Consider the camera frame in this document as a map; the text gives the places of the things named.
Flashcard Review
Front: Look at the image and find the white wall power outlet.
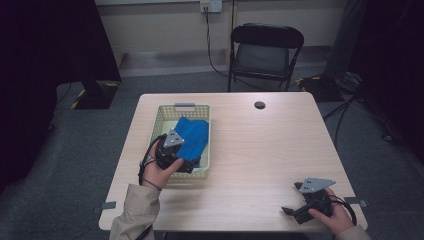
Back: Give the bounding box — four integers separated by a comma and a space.
199, 0, 224, 14

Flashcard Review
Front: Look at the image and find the pale green plastic basket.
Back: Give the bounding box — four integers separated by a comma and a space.
147, 102, 212, 180

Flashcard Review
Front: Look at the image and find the black striped-edge stand base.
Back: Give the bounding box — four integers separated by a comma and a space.
70, 79, 122, 111
295, 75, 345, 103

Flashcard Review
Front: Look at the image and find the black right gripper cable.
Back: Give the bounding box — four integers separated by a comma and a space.
328, 194, 358, 227

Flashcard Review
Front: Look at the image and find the black power cable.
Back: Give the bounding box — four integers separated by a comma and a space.
203, 5, 234, 81

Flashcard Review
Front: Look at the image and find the person's left hand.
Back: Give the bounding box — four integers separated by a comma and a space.
141, 143, 185, 192

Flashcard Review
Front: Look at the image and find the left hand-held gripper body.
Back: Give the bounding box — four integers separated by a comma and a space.
154, 128, 186, 172

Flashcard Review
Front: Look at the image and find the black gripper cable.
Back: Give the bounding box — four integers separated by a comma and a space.
134, 133, 168, 240
328, 194, 358, 227

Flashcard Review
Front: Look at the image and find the black tripod stand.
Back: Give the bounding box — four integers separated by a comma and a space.
322, 94, 406, 148

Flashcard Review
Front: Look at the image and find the person's right hand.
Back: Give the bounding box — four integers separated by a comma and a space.
307, 187, 356, 236

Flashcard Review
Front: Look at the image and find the blue cloth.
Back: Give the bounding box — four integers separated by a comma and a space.
173, 115, 210, 168

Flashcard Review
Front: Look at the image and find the black curtain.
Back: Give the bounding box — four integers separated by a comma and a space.
0, 0, 123, 196
346, 0, 424, 163

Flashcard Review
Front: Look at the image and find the black folding chair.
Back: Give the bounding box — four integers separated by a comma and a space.
227, 22, 305, 93

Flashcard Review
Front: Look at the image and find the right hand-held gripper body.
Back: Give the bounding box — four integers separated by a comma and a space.
293, 177, 337, 225

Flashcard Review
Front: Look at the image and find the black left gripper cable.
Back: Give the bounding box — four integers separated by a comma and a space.
134, 133, 168, 240

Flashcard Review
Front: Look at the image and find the grey hanging cloth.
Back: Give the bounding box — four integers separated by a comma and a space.
322, 0, 368, 81

